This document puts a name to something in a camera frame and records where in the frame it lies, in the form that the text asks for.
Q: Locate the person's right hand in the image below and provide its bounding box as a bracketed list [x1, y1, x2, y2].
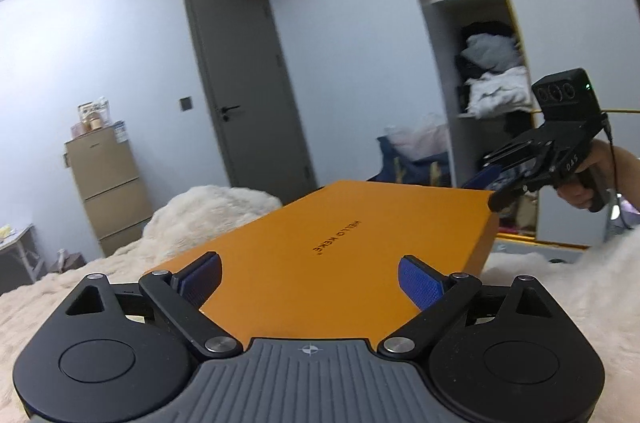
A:
[556, 140, 640, 209]

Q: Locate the beige two-door refrigerator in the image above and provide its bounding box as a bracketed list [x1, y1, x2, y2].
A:
[65, 120, 153, 256]

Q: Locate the beige plush blanket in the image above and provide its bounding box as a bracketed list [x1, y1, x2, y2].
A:
[0, 184, 282, 422]

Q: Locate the open wardrobe shelf unit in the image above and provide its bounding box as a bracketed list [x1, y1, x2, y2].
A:
[374, 0, 640, 249]

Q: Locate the white fluffy fur rug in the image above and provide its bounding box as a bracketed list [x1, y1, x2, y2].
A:
[480, 229, 640, 422]

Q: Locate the black light switch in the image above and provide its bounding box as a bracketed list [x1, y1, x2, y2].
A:
[179, 97, 193, 112]

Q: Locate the orange box lid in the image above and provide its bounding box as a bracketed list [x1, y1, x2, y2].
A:
[161, 181, 499, 345]

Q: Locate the grey folding table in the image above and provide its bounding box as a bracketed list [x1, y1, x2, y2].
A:
[0, 224, 46, 294]

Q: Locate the grey room door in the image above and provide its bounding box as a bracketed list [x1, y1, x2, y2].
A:
[184, 0, 317, 204]

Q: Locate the pile of folded clothes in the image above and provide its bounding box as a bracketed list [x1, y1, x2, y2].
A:
[454, 20, 533, 120]

